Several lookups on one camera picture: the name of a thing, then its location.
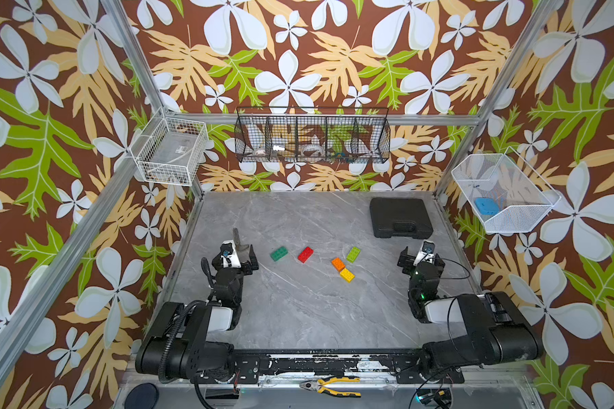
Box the yellow handled pliers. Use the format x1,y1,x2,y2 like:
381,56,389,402
299,376,363,399

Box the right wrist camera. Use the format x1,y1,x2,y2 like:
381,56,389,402
414,240,435,266

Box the white wire basket right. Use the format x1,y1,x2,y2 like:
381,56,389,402
452,148,561,234

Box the lime green lego brick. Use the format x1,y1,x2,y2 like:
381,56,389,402
346,246,361,263

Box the dark green lego brick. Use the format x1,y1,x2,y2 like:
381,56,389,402
271,246,288,262

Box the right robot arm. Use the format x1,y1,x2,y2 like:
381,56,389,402
397,241,544,376

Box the white wire basket left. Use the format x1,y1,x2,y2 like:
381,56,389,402
131,109,209,187

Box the grey metal tool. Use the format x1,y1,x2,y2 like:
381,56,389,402
233,228,249,252

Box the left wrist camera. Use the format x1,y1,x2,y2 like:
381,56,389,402
220,240,238,268

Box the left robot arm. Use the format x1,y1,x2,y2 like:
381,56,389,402
135,240,259,383

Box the yellow lego brick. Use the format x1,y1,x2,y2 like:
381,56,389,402
339,269,355,283

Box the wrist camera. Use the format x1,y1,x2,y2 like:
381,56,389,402
414,240,435,266
220,240,238,268

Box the blue object in basket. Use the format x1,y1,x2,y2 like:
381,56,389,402
474,198,501,216

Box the white wire basket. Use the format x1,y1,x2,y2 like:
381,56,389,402
452,148,561,234
131,109,209,187

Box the black plastic tool case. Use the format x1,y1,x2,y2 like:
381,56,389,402
369,197,434,240

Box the black wire basket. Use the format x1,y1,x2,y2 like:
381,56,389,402
234,107,391,164

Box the black mounting rail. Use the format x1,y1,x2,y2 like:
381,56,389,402
195,349,465,385

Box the orange lego brick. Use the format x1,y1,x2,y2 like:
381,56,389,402
332,258,346,273

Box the red lego brick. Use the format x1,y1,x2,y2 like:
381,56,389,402
298,246,314,263

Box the black round disc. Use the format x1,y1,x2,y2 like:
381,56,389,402
124,383,160,409

